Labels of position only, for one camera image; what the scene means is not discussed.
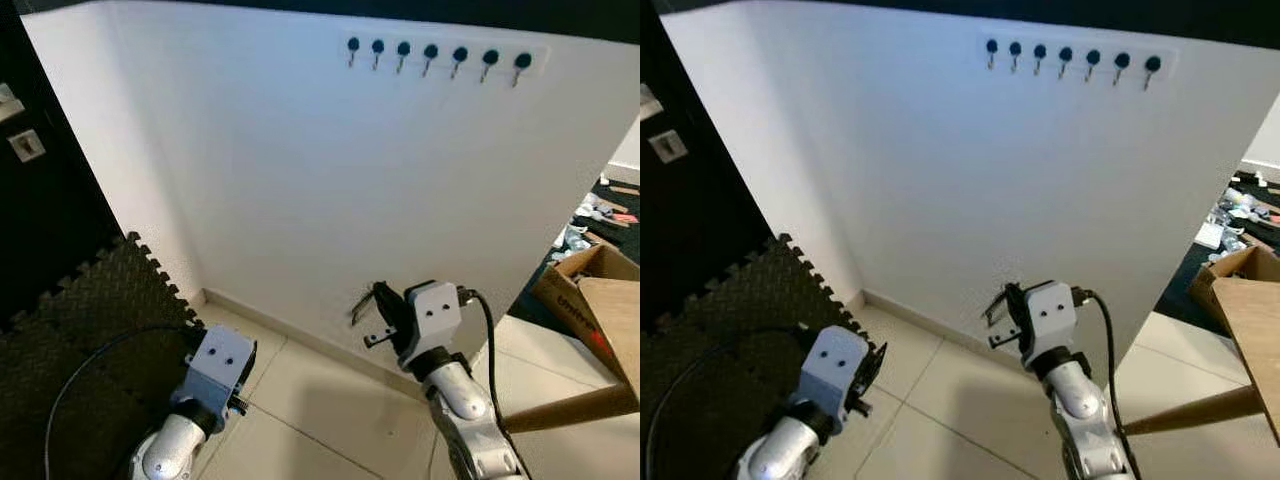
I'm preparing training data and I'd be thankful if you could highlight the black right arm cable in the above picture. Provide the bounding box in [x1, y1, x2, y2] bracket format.
[1074, 287, 1133, 480]
[457, 286, 513, 453]

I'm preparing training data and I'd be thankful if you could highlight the black puzzle foam mat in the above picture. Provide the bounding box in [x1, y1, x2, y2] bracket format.
[0, 231, 207, 480]
[640, 234, 853, 480]

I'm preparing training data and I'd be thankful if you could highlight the cluttered black floor mat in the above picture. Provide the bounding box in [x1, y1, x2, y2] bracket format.
[1184, 168, 1280, 293]
[507, 175, 641, 332]

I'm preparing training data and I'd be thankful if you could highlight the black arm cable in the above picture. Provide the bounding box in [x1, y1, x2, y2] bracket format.
[1074, 287, 1133, 480]
[644, 343, 813, 480]
[457, 286, 513, 453]
[43, 325, 204, 480]

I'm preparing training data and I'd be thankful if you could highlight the pale blue left wrist camera mount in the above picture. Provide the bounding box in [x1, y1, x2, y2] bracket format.
[804, 324, 872, 407]
[179, 324, 257, 407]

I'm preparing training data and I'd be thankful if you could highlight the brown cardboard box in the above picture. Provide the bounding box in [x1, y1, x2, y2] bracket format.
[529, 242, 641, 374]
[1187, 244, 1280, 324]

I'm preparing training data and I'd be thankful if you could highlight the white partition panel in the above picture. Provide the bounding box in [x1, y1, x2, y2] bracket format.
[20, 0, 641, 403]
[660, 0, 1280, 396]

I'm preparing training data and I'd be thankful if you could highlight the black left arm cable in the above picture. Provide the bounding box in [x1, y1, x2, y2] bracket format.
[43, 325, 204, 480]
[644, 343, 813, 480]

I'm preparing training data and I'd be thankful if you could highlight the white square wall plate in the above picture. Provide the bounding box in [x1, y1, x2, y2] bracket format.
[7, 129, 47, 164]
[647, 129, 690, 165]

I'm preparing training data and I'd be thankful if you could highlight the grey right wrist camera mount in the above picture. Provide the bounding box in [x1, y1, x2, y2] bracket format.
[1021, 281, 1080, 362]
[402, 281, 464, 362]

